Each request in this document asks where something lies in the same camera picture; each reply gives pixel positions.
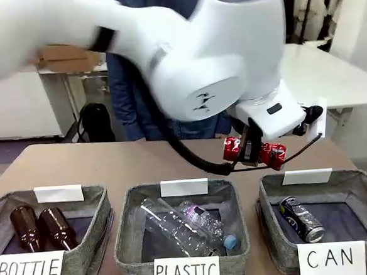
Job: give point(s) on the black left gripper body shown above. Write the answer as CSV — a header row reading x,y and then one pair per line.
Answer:
x,y
255,131

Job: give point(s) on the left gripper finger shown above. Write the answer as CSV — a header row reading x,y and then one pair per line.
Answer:
x,y
256,154
245,149

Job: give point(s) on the crushed red drink can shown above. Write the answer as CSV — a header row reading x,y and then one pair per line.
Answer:
x,y
231,146

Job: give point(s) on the dark blue drink can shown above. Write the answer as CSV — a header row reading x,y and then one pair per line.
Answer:
x,y
299,217

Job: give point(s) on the clear bottle blue cap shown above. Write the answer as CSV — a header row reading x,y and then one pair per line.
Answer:
x,y
204,216

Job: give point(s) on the large clear plastic bottle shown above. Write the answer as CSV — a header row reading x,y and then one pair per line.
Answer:
x,y
171,229

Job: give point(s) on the brown glass bottle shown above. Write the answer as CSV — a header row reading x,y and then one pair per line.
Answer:
x,y
57,228
24,227

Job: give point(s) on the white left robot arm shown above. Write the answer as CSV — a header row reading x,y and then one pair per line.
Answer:
x,y
212,47

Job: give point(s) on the grey fabric basket can sign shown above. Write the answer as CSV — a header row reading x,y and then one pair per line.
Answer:
x,y
350,220

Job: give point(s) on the white paper sign CAN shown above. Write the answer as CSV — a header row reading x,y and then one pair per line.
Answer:
x,y
332,257

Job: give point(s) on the grey fabric basket plastic sign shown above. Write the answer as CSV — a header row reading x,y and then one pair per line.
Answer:
x,y
128,242

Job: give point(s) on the grey fabric basket bottle sign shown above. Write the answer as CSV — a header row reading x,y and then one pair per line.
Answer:
x,y
97,212

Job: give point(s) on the blank white card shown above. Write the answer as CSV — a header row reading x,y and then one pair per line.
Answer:
x,y
307,176
184,187
58,194

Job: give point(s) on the white table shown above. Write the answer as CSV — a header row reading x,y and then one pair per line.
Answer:
x,y
323,71

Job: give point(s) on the person in denim shirt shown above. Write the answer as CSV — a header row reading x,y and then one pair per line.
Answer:
x,y
124,100

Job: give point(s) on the black tripod pole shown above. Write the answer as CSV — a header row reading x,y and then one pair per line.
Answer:
x,y
305,9

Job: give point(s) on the white paper sign PLASTIC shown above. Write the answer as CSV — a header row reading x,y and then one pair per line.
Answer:
x,y
186,272

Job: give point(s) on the black backpack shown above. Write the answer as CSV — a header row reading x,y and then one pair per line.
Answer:
x,y
97,123

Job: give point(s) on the flat cardboard box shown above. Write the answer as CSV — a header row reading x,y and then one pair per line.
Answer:
x,y
64,53
71,64

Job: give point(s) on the white cabinet wooden top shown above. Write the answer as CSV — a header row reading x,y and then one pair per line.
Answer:
x,y
11,102

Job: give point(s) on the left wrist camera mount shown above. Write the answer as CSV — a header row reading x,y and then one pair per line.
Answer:
x,y
319,121

